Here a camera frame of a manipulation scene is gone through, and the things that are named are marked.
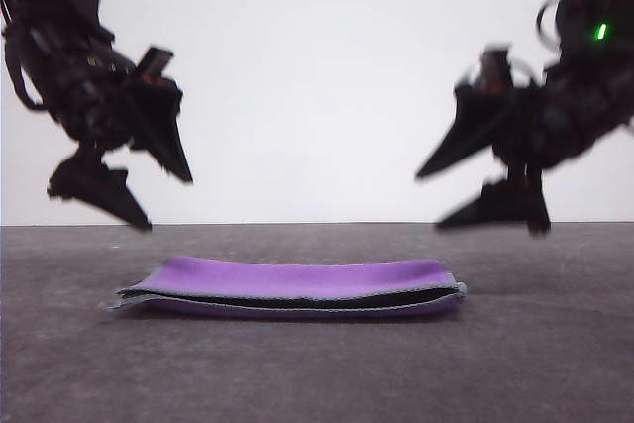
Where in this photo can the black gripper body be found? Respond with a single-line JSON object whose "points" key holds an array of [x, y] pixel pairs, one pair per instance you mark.
{"points": [[99, 106], [550, 126]]}

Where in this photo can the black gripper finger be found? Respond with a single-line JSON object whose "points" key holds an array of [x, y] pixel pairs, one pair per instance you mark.
{"points": [[470, 131], [166, 140], [505, 202], [99, 190]]}

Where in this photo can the purple towel with grey hem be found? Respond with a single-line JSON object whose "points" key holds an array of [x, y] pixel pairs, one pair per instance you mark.
{"points": [[297, 277]]}

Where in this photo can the grey table cloth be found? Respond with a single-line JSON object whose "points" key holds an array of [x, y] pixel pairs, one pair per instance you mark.
{"points": [[317, 373]]}

